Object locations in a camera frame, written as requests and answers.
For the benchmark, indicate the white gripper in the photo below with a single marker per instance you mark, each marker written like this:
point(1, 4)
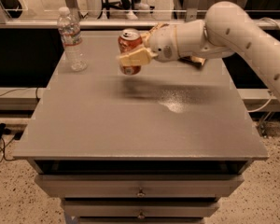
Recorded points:
point(162, 44)

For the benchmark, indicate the red coke can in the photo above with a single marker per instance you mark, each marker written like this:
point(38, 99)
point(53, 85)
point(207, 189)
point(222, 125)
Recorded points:
point(129, 39)

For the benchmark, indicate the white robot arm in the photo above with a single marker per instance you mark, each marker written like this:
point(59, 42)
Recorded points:
point(225, 29)

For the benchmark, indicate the clear plastic water bottle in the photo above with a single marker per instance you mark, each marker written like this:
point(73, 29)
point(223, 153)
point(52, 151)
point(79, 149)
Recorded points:
point(69, 30)

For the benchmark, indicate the white shoes of person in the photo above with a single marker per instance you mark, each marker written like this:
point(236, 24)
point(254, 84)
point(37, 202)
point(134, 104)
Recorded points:
point(137, 8)

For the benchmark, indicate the brown chip bag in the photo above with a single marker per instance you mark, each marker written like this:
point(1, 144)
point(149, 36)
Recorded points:
point(194, 60)

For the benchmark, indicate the grey drawer cabinet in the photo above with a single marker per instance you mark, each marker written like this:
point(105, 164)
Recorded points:
point(170, 119)

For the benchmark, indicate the upper drawer knob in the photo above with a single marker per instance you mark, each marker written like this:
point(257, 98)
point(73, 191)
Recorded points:
point(140, 193)

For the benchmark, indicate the drawer knob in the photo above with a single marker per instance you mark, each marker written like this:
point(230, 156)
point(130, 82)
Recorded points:
point(140, 193)
point(141, 215)

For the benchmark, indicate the upper grey drawer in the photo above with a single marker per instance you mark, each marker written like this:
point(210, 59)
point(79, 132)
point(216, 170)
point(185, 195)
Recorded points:
point(126, 186)

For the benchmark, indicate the grey drawer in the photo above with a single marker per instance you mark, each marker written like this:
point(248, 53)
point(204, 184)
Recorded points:
point(126, 186)
point(131, 208)

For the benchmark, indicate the lower grey drawer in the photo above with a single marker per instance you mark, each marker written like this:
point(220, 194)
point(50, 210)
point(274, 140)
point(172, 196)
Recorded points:
point(131, 208)

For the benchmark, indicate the lower drawer knob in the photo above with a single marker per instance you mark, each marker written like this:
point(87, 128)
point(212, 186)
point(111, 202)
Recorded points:
point(141, 215)

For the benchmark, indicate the metal rail frame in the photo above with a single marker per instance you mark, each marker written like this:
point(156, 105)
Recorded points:
point(31, 14)

